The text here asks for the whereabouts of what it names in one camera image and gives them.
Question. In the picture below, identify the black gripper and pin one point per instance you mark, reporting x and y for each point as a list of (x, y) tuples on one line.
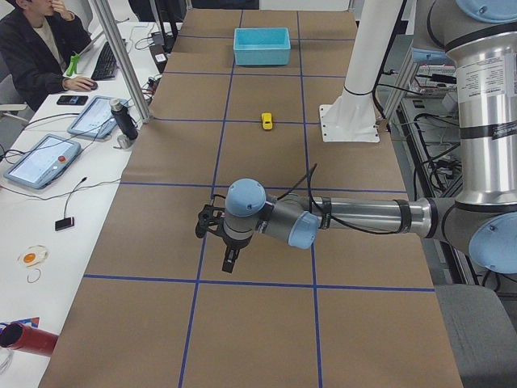
[(234, 243)]

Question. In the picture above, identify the yellow beetle toy car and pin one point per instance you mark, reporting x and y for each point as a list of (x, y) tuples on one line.
[(267, 121)]

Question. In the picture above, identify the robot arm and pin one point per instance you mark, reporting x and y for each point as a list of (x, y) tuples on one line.
[(479, 37)]

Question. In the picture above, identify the fried egg toy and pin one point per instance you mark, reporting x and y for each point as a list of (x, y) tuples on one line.
[(33, 256)]

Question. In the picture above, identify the green toy figure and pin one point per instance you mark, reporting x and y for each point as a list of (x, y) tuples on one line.
[(73, 65)]

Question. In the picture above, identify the black water bottle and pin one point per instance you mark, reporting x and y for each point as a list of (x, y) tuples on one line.
[(123, 119)]

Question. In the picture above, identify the far teach pendant tablet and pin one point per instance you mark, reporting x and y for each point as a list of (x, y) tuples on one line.
[(95, 120)]

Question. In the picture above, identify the teach pendant tablet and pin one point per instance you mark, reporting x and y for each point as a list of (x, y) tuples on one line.
[(44, 162), (95, 120)]

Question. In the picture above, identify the rubber band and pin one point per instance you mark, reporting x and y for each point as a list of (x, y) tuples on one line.
[(33, 275)]

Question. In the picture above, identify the light blue plastic bin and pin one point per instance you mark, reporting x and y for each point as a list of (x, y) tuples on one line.
[(261, 46)]

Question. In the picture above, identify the near teach pendant tablet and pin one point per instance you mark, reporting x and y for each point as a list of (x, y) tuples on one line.
[(44, 162)]

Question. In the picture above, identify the black box with label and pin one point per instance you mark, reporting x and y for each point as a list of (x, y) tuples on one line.
[(159, 57)]

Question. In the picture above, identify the black keyboard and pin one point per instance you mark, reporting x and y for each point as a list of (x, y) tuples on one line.
[(106, 64)]

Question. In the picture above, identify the black smartphone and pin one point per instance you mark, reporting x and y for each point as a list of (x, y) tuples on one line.
[(72, 100)]

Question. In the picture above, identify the red cylinder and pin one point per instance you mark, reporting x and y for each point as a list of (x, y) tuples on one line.
[(24, 338)]

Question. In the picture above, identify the grey chair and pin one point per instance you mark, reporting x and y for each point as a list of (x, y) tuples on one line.
[(481, 334)]

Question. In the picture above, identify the seated person in black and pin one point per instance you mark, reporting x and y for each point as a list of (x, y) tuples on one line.
[(37, 40)]

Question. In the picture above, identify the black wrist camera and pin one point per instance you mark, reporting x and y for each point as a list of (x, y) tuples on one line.
[(210, 220)]

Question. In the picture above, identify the small black device with cable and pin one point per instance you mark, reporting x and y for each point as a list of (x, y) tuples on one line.
[(64, 223)]

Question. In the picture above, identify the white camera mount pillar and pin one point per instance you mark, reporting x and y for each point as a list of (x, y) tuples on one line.
[(351, 117)]

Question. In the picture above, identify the aluminium frame post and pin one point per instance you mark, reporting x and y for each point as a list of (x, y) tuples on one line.
[(112, 33)]

